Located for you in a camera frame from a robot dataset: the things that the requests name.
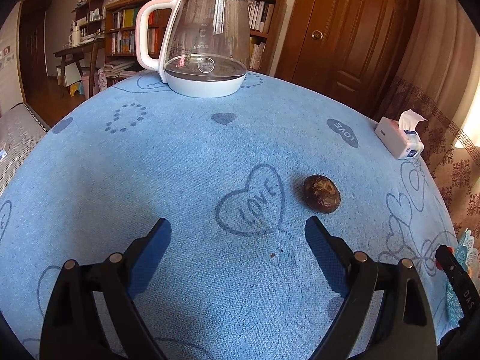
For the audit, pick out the red cherry tomato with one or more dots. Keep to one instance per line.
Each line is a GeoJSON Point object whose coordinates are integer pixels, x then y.
{"type": "Point", "coordinates": [438, 265]}

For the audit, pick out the wooden side desk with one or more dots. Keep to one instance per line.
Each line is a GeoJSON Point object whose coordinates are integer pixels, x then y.
{"type": "Point", "coordinates": [75, 54]}

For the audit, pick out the dark water chestnut far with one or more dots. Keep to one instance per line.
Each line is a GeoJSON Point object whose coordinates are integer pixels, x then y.
{"type": "Point", "coordinates": [321, 194]}

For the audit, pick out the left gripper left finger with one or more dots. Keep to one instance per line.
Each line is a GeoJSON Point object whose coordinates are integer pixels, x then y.
{"type": "Point", "coordinates": [91, 312]}

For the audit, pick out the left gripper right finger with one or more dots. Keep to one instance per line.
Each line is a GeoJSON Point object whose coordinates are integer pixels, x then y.
{"type": "Point", "coordinates": [384, 313]}

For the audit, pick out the glass kettle white handle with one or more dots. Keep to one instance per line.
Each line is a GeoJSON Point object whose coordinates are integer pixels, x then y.
{"type": "Point", "coordinates": [205, 46]}

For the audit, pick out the beige patterned curtain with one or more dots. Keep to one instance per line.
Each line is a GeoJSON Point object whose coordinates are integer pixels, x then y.
{"type": "Point", "coordinates": [438, 78]}

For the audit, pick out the light blue lattice basket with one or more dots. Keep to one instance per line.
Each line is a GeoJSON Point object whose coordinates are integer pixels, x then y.
{"type": "Point", "coordinates": [468, 257]}

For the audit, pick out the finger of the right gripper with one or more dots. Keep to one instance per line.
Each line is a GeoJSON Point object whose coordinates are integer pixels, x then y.
{"type": "Point", "coordinates": [461, 283]}

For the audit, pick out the white tissue box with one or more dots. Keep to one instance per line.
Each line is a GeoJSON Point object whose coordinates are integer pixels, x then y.
{"type": "Point", "coordinates": [400, 136]}

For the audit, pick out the blue patterned tablecloth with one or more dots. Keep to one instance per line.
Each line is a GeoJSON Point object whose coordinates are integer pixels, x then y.
{"type": "Point", "coordinates": [238, 280]}

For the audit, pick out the brown wooden door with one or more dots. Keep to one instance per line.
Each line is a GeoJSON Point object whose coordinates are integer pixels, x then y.
{"type": "Point", "coordinates": [348, 50]}

